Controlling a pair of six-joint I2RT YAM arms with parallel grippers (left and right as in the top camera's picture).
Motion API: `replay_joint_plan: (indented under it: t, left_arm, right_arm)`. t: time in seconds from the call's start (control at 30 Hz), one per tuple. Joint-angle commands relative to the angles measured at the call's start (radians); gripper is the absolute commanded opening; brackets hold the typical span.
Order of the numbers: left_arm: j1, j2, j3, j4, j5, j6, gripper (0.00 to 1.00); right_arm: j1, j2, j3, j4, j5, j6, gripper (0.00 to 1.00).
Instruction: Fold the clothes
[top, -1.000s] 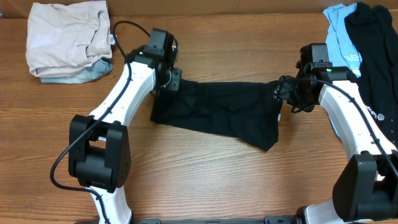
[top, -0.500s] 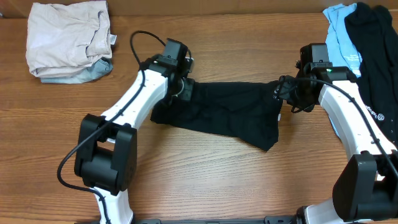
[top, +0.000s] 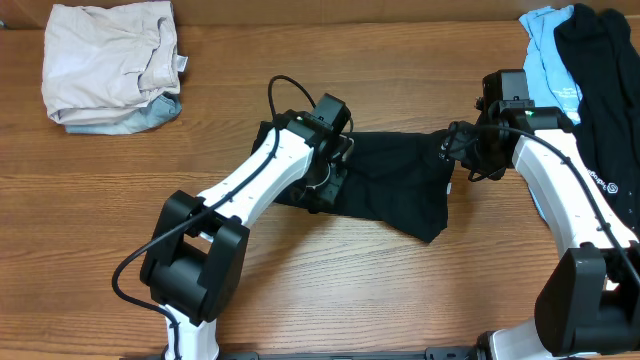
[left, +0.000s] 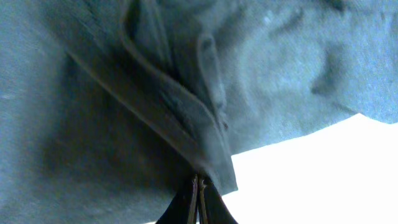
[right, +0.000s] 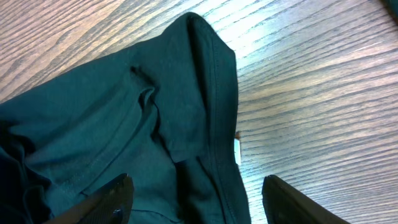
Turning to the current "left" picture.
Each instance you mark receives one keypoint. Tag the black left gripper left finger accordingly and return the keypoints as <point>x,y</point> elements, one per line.
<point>183,207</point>

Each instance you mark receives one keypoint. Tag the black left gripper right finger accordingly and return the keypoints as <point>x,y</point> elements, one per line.
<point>211,207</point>

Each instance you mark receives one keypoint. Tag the black t-shirt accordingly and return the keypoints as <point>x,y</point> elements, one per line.
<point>109,107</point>

